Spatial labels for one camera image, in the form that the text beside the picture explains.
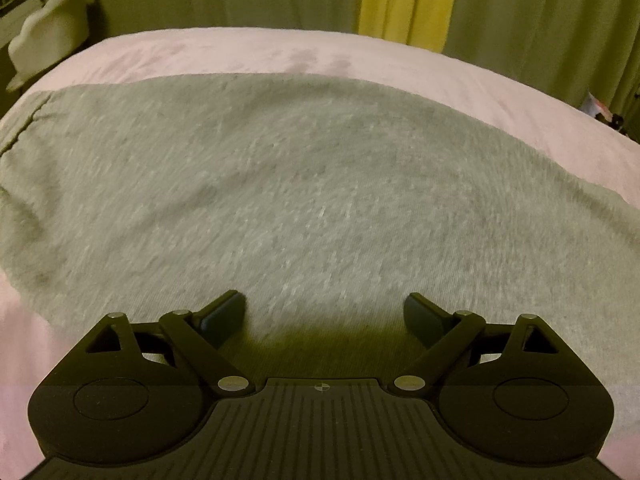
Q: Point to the grey sweat pants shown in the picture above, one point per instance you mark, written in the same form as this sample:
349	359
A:
310	195

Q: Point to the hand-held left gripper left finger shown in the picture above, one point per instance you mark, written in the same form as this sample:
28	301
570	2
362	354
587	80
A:
225	316

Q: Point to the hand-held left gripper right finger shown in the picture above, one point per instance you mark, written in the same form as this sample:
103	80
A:
422	314

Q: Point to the colourful small item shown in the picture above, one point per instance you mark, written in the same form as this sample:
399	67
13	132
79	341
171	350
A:
602	112

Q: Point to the pink bed sheet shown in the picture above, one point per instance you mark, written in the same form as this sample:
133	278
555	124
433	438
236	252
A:
200	52

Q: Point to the yellow curtain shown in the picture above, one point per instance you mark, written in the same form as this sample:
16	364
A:
407	2

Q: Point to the pale green chair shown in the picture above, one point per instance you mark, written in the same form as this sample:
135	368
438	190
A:
50	35

